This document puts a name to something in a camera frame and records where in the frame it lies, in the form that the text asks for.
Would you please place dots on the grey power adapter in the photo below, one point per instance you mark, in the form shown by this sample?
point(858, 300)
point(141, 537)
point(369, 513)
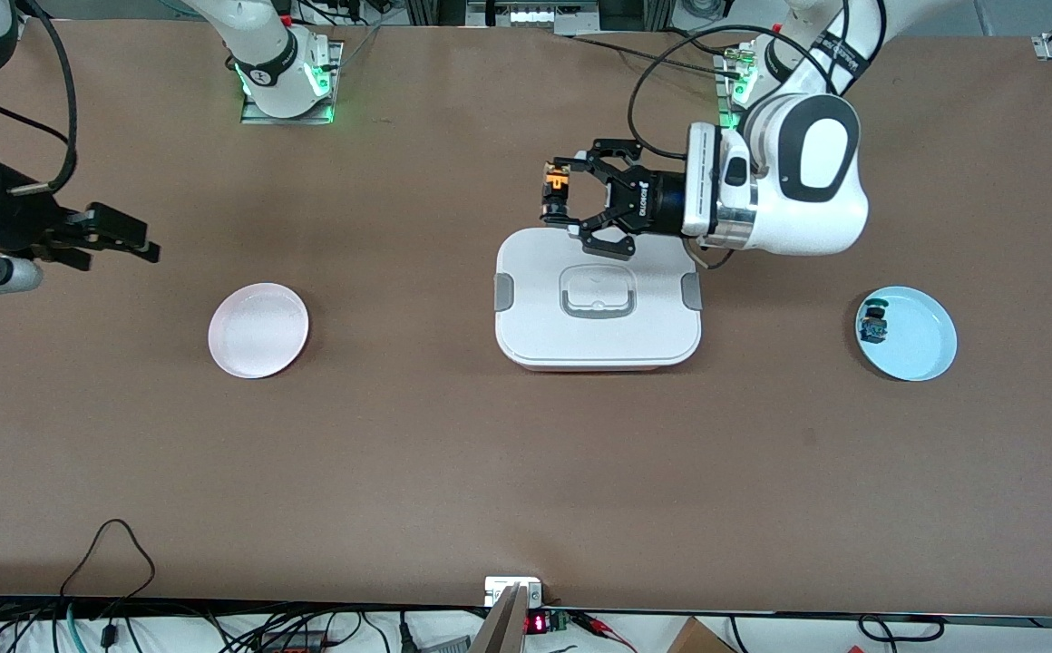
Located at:
point(446, 645)

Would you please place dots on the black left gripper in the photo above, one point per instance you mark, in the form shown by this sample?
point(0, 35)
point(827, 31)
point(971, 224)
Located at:
point(656, 203)

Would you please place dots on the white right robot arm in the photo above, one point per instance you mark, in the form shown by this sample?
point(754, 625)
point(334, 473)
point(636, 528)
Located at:
point(263, 54)

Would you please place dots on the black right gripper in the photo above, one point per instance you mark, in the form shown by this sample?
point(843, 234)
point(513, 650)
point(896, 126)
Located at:
point(16, 222)

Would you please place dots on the red clip test leads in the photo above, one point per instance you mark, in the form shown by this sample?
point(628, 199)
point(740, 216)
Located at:
point(603, 626)

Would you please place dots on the brown cardboard box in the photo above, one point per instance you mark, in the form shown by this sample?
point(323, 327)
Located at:
point(698, 638)

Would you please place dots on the orange push-button switch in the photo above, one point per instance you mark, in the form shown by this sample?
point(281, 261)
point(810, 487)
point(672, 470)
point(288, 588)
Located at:
point(558, 186)

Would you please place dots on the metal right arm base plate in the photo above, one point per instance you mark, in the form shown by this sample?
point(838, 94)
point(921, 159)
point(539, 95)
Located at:
point(249, 113)

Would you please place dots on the aluminium profile bar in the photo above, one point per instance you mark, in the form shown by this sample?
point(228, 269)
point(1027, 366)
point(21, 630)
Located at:
point(501, 626)

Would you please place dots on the small white box device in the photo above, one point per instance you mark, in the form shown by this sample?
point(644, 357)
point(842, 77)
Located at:
point(494, 588)

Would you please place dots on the red-orange connector block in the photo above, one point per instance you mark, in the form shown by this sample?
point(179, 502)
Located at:
point(301, 644)

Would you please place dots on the pale pink round plate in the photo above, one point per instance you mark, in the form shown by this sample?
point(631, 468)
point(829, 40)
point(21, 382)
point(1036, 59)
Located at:
point(258, 331)

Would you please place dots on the light blue round plate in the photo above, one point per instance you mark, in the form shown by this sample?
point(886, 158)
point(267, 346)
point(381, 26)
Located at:
point(920, 340)

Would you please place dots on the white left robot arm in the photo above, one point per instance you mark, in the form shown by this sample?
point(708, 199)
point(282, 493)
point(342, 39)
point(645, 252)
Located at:
point(807, 190)

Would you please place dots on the white lidded lunch box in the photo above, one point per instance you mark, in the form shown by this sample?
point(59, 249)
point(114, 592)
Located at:
point(599, 340)

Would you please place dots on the red LED display board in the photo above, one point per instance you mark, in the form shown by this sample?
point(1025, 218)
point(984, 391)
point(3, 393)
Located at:
point(540, 622)

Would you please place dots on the lit white device on frame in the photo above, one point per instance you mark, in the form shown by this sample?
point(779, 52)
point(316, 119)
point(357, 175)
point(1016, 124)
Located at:
point(535, 15)

